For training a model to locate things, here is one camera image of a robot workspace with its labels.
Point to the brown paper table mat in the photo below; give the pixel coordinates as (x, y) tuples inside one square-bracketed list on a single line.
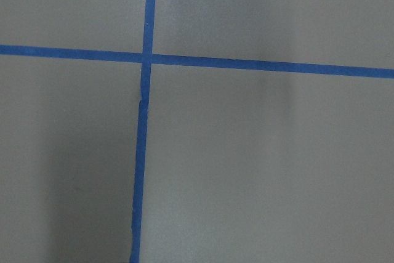
[(196, 130)]

